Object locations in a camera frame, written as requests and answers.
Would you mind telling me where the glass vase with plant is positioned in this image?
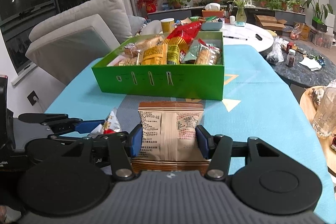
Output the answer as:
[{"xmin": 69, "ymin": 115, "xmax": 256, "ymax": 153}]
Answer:
[{"xmin": 229, "ymin": 0, "xmax": 247, "ymax": 23}]

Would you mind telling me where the red snack bag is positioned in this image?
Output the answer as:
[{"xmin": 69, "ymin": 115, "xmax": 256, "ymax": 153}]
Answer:
[{"xmin": 163, "ymin": 21, "xmax": 202, "ymax": 45}]

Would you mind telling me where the green snack packet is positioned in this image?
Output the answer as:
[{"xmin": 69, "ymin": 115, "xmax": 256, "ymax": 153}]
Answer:
[{"xmin": 182, "ymin": 40, "xmax": 200, "ymax": 64}]

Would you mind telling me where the yellow cracker pack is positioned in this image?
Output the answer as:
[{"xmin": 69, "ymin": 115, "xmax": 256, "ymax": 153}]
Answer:
[{"xmin": 141, "ymin": 44, "xmax": 167, "ymax": 65}]

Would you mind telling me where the brown paper snack bag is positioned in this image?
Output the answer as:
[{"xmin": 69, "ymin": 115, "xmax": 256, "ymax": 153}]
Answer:
[{"xmin": 131, "ymin": 101, "xmax": 210, "ymax": 175}]

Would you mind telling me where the yellow can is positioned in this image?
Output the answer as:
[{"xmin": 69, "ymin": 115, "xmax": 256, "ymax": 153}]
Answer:
[{"xmin": 160, "ymin": 18, "xmax": 175, "ymax": 33}]

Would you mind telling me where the grey sofa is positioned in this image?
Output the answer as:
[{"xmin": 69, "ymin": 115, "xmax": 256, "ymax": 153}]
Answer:
[{"xmin": 26, "ymin": 0, "xmax": 162, "ymax": 85}]

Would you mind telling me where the yellow sachima cake pack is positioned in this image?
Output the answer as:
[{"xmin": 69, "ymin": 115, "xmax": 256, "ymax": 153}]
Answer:
[{"xmin": 135, "ymin": 35, "xmax": 164, "ymax": 51}]

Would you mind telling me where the round brown cookie pack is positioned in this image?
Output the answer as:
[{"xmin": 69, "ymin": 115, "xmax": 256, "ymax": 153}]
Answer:
[{"xmin": 123, "ymin": 43, "xmax": 139, "ymax": 57}]

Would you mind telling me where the dark marble round table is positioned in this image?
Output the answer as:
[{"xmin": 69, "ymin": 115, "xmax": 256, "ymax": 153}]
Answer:
[{"xmin": 271, "ymin": 40, "xmax": 335, "ymax": 88}]

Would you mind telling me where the small spice jar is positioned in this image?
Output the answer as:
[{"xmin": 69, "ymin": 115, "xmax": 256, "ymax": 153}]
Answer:
[{"xmin": 286, "ymin": 49, "xmax": 296, "ymax": 67}]

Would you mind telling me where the white round table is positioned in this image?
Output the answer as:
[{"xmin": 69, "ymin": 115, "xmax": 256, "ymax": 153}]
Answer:
[{"xmin": 220, "ymin": 23, "xmax": 273, "ymax": 53}]

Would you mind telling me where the open cardboard box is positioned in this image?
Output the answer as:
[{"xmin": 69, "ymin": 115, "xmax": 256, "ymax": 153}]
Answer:
[{"xmin": 255, "ymin": 15, "xmax": 287, "ymax": 31}]

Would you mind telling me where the light blue container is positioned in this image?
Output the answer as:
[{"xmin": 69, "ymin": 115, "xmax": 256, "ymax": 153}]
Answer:
[{"xmin": 201, "ymin": 18, "xmax": 223, "ymax": 31}]

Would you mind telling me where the blue white snack packet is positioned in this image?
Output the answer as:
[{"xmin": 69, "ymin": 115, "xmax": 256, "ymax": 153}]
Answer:
[{"xmin": 89, "ymin": 108, "xmax": 122, "ymax": 138}]

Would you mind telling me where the green cardboard box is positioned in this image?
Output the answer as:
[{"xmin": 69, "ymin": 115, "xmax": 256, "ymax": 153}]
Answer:
[{"xmin": 92, "ymin": 35, "xmax": 224, "ymax": 101}]

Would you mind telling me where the black marker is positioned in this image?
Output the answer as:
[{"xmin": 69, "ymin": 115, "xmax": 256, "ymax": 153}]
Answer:
[{"xmin": 255, "ymin": 34, "xmax": 263, "ymax": 41}]

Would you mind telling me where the clear glass cup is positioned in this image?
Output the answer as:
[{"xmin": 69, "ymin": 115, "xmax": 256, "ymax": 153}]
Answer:
[{"xmin": 312, "ymin": 87, "xmax": 335, "ymax": 138}]

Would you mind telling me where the blue table mat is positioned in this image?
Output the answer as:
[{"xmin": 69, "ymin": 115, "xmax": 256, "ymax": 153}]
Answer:
[{"xmin": 47, "ymin": 45, "xmax": 335, "ymax": 223}]

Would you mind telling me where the orange tissue box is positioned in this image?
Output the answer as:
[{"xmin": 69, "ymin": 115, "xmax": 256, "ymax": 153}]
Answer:
[{"xmin": 202, "ymin": 3, "xmax": 224, "ymax": 18}]

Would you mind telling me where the wall power socket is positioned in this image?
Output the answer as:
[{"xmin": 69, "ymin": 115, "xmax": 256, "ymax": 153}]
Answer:
[{"xmin": 27, "ymin": 90, "xmax": 39, "ymax": 106}]

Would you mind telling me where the clear wrapped biscuit pack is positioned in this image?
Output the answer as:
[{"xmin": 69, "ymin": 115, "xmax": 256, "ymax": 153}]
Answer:
[{"xmin": 195, "ymin": 39, "xmax": 221, "ymax": 65}]

